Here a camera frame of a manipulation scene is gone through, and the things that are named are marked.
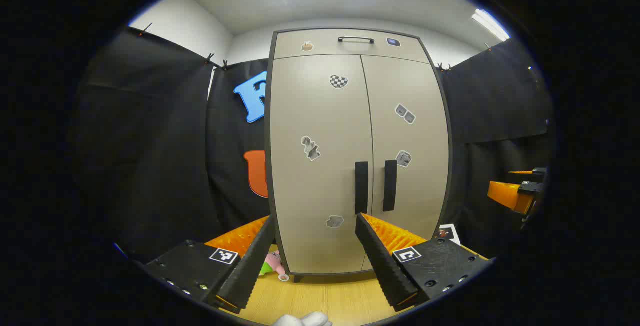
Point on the small ceiling light panel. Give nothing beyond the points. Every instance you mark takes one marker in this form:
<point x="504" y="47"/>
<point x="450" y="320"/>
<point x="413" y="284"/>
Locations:
<point x="491" y="25"/>

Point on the pink plush toy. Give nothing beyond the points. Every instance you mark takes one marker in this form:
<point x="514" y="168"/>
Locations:
<point x="274" y="262"/>

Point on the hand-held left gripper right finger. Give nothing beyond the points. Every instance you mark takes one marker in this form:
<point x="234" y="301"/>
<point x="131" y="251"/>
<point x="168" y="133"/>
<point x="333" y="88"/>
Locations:
<point x="377" y="261"/>

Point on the black backdrop cloth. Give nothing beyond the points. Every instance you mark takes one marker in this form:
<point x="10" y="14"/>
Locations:
<point x="150" y="141"/>

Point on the white picture card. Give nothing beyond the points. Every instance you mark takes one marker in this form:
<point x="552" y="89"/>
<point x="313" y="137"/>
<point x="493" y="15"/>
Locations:
<point x="450" y="233"/>

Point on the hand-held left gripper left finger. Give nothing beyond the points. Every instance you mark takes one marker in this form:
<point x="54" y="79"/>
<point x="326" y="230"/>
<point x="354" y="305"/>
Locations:
<point x="255" y="256"/>

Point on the grey cabinet door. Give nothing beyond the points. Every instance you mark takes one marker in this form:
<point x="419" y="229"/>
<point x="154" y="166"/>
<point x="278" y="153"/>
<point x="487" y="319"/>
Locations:
<point x="320" y="191"/>
<point x="420" y="191"/>

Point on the grey cabinet drawer front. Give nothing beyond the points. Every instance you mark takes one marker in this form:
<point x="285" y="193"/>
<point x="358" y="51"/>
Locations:
<point x="325" y="46"/>

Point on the grey double-door shoe cabinet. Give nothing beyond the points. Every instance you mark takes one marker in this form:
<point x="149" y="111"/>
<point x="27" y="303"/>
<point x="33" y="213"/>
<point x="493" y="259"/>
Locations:
<point x="325" y="166"/>

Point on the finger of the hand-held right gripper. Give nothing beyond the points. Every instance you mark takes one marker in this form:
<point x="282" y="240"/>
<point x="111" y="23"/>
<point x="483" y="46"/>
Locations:
<point x="507" y="196"/>
<point x="537" y="171"/>

